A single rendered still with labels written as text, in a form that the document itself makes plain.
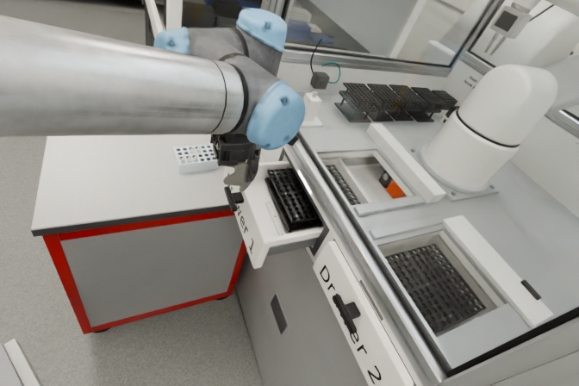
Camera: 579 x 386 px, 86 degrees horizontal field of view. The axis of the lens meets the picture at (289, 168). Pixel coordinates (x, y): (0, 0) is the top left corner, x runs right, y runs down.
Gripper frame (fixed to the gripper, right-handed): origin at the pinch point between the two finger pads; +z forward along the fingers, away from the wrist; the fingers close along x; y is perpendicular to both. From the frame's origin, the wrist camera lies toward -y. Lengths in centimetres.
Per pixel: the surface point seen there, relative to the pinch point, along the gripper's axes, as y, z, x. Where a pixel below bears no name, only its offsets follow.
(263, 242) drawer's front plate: -1.0, 4.2, 14.1
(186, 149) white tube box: 6.3, 17.1, -31.2
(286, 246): -8.5, 10.3, 12.9
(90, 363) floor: 42, 96, -4
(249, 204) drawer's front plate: -1.0, 3.7, 4.1
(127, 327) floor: 30, 96, -13
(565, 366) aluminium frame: -17, -21, 50
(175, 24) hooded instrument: 3, -3, -80
